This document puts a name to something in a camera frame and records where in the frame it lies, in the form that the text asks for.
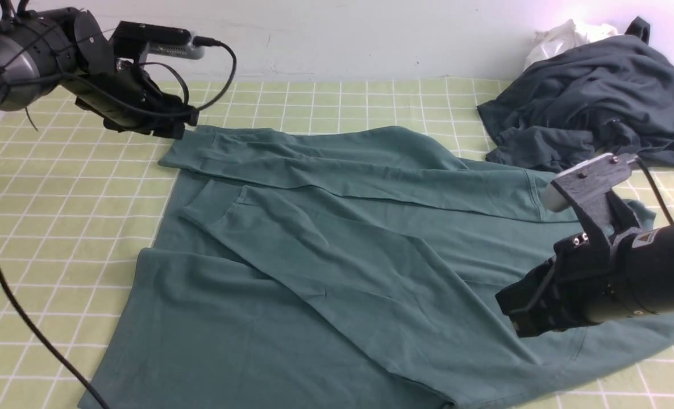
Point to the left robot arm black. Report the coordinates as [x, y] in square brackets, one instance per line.
[42, 50]

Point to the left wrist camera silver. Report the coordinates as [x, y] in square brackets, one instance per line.
[135, 41]

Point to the green checkered tablecloth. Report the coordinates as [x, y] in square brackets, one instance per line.
[78, 203]

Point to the green long-sleeved shirt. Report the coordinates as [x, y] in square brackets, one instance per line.
[347, 271]

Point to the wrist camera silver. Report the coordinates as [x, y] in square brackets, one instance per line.
[587, 188]
[135, 41]

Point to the dark grey crumpled garment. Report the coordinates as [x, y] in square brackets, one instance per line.
[612, 96]

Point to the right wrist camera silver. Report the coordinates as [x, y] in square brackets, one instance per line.
[587, 188]

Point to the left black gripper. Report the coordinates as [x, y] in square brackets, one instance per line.
[128, 100]

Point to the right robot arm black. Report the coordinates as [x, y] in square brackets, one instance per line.
[643, 274]

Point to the white crumpled cloth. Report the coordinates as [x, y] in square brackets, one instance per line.
[569, 35]

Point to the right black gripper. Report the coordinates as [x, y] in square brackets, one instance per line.
[573, 289]

